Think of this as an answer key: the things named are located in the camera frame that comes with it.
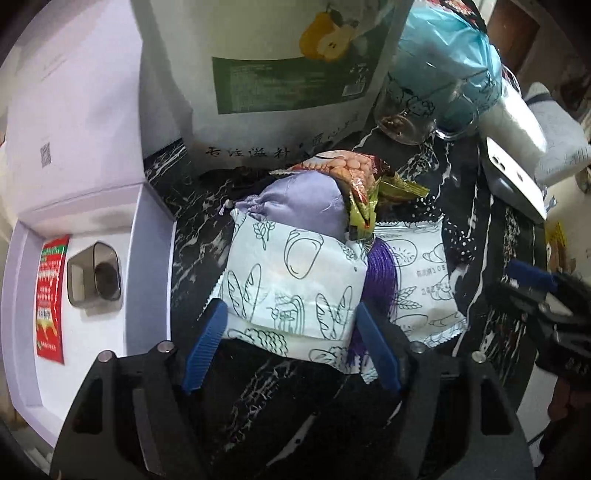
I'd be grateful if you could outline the grey quilted cloth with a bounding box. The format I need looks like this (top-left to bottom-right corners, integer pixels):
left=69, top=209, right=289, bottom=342
left=522, top=82, right=591, bottom=186

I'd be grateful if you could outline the lavender drawstring pouch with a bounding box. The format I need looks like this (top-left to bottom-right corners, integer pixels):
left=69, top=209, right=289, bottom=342
left=219, top=173, right=352, bottom=241

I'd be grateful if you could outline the white plastic bag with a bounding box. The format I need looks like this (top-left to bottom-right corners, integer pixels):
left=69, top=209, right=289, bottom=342
left=480, top=85, right=549, bottom=163

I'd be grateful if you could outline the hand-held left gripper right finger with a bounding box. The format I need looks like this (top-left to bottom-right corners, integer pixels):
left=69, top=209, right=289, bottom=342
left=355, top=302, right=539, bottom=480

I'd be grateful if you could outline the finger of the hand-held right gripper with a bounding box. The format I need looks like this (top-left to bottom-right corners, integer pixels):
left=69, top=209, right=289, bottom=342
left=486, top=281, right=548, bottom=324
left=506, top=260, right=560, bottom=291

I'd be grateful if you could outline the lavender gift box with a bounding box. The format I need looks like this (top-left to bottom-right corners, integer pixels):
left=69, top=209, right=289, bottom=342
left=0, top=0, right=195, bottom=452

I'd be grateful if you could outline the clear plastic container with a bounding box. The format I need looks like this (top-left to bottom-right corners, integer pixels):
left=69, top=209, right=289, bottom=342
left=66, top=241, right=123, bottom=310

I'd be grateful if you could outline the red paper leaflet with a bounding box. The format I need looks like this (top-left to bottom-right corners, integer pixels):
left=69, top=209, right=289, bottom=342
left=36, top=234, right=71, bottom=366

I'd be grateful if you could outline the blue plastic bag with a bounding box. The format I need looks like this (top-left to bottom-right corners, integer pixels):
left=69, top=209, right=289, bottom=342
left=394, top=0, right=505, bottom=136

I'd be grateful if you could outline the purple ribbed wrapper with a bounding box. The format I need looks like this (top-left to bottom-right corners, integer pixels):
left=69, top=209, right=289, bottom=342
left=346, top=237, right=400, bottom=371

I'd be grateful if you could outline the white pear print tea pouch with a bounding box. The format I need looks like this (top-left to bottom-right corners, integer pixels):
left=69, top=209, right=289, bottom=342
left=130, top=0, right=415, bottom=180

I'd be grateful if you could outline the white bread print packet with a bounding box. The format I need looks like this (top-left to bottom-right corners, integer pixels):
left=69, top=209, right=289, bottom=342
left=359, top=216, right=468, bottom=385
left=202, top=208, right=371, bottom=376

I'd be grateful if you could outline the clear glass mug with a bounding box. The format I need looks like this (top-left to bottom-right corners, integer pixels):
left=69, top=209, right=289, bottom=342
left=373, top=62, right=482, bottom=147

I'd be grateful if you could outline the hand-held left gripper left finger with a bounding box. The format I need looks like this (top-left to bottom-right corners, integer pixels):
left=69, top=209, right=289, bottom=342
left=51, top=300, right=230, bottom=480

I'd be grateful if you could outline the green red snack packet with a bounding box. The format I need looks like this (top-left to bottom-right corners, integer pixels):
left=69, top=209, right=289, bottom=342
left=270, top=151, right=431, bottom=241

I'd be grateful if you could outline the white bag sealer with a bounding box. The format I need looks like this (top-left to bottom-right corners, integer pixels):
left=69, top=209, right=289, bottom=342
left=478, top=136, right=550, bottom=225

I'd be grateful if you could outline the black polka dot cloth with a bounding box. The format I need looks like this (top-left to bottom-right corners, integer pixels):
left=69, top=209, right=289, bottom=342
left=441, top=211, right=491, bottom=278

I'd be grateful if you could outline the yellow packet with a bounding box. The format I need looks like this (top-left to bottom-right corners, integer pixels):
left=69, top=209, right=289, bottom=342
left=546, top=222, right=579, bottom=274

